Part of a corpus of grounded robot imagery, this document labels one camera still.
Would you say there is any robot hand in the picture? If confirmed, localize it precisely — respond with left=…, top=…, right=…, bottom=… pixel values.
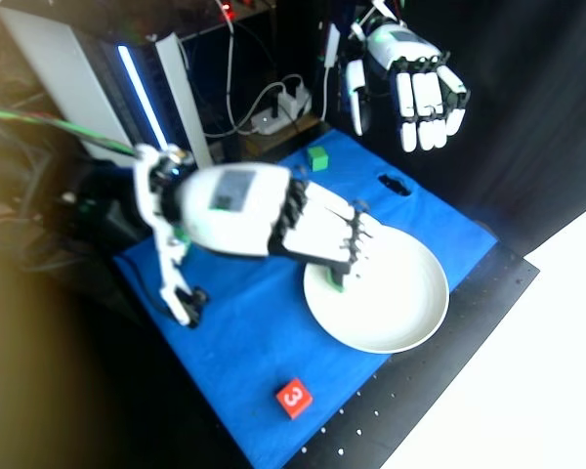
left=141, top=163, right=375, bottom=329
left=344, top=21, right=472, bottom=153

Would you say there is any green block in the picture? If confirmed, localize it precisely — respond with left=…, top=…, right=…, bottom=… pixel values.
left=325, top=266, right=349, bottom=294

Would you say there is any white round plate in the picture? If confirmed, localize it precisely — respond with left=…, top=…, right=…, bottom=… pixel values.
left=302, top=219, right=451, bottom=356

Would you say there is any wooden shelf board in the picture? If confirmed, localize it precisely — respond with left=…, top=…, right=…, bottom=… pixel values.
left=209, top=114, right=331, bottom=162

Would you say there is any white slim adapter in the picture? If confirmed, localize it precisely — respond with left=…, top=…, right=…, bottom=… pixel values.
left=323, top=21, right=342, bottom=69

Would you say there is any green cube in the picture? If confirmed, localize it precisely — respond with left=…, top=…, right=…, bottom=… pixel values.
left=306, top=145, right=330, bottom=173

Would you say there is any white power strip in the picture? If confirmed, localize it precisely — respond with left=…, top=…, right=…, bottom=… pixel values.
left=250, top=85, right=314, bottom=137

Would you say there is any blue cloth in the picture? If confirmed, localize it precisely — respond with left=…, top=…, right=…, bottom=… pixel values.
left=111, top=127, right=499, bottom=469

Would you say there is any red number cube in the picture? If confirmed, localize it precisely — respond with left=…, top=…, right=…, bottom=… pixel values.
left=274, top=376, right=314, bottom=421

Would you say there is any white computer tower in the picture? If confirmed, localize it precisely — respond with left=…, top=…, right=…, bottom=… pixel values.
left=0, top=4, right=215, bottom=170

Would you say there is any black perforated board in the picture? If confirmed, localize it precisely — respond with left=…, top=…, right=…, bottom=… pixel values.
left=292, top=222, right=542, bottom=469

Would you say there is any grey cable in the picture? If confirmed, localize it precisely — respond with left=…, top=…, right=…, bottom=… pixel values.
left=202, top=72, right=308, bottom=138

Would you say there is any white cable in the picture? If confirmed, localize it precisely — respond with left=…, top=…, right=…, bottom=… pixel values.
left=213, top=0, right=255, bottom=136

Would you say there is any green braided cable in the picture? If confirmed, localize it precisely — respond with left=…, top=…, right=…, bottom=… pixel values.
left=0, top=107, right=141, bottom=157

